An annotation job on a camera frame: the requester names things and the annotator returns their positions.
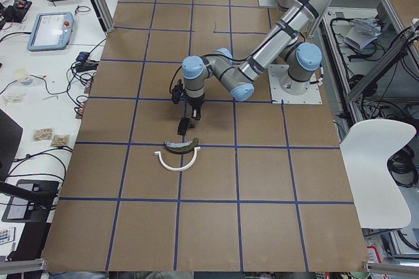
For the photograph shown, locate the black rectangular brake pad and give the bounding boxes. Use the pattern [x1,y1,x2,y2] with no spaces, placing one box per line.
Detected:
[177,117,190,136]

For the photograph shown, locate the grey curved brake shoe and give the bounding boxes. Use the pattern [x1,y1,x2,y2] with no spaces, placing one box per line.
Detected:
[164,138,199,155]

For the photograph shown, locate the blue usb hub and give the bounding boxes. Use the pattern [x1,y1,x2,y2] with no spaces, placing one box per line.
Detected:
[76,51,90,62]

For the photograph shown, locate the bag of small parts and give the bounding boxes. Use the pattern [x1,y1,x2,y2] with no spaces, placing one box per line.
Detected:
[50,134,70,147]
[32,128,54,141]

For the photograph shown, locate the near blue teach pendant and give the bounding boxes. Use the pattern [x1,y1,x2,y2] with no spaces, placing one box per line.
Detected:
[27,12,74,52]

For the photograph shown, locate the white plastic chair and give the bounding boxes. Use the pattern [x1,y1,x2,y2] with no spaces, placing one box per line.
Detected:
[340,119,416,229]

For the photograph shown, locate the colourful remote control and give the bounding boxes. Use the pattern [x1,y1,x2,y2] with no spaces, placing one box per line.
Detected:
[0,227,16,245]

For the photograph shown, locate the white curved plastic bracket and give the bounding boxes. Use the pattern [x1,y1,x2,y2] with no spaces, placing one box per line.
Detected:
[153,147,202,173]

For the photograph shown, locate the black flat device with cables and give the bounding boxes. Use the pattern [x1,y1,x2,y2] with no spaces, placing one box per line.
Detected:
[1,179,60,223]

